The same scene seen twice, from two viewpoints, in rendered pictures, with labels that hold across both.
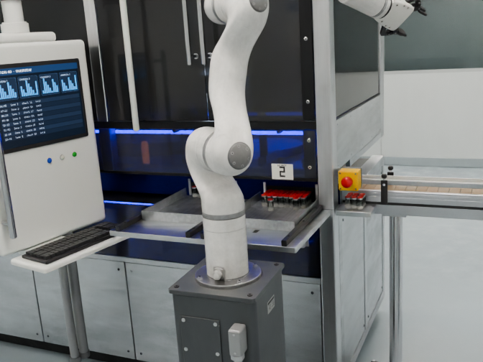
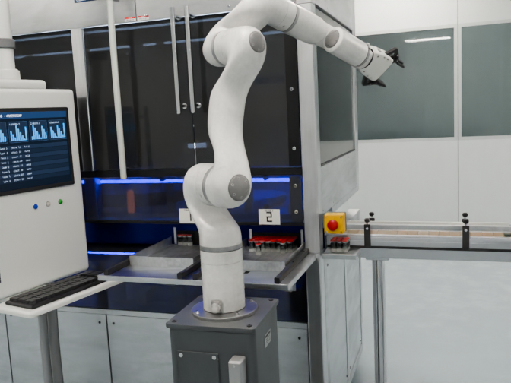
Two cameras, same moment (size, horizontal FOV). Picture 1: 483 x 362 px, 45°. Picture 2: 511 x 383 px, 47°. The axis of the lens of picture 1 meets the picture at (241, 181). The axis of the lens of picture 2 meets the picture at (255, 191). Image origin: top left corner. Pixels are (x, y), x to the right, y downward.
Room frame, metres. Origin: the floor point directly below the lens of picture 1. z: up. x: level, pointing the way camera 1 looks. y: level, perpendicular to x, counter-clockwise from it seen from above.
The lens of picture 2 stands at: (-0.06, 0.11, 1.42)
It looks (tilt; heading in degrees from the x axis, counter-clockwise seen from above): 8 degrees down; 354
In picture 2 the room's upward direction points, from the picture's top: 3 degrees counter-clockwise
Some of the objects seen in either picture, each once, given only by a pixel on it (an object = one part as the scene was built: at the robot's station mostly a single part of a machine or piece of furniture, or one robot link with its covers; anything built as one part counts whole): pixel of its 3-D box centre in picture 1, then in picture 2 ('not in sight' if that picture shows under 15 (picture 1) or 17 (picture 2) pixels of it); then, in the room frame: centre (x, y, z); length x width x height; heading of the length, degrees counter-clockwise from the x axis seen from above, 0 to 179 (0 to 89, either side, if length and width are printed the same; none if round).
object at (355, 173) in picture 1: (350, 179); (334, 223); (2.06, -0.39, 0.99); 0.08 x 0.07 x 0.07; 156
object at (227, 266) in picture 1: (226, 245); (223, 279); (1.56, 0.06, 0.95); 0.19 x 0.19 x 0.18
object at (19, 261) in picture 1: (70, 245); (55, 292); (2.12, 0.67, 0.79); 0.45 x 0.28 x 0.03; 144
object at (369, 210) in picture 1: (357, 208); (341, 252); (2.09, -0.43, 0.87); 0.14 x 0.13 x 0.02; 156
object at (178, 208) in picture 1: (193, 204); (181, 251); (2.20, 0.19, 0.90); 0.34 x 0.26 x 0.04; 156
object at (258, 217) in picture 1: (275, 210); (263, 253); (2.06, -0.12, 0.90); 0.34 x 0.26 x 0.04; 156
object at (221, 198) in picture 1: (214, 169); (212, 204); (1.59, 0.07, 1.16); 0.19 x 0.12 x 0.24; 32
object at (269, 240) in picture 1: (226, 219); (214, 264); (2.06, 0.07, 0.87); 0.70 x 0.48 x 0.02; 66
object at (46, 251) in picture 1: (78, 240); (63, 287); (2.09, 0.62, 0.82); 0.40 x 0.14 x 0.02; 144
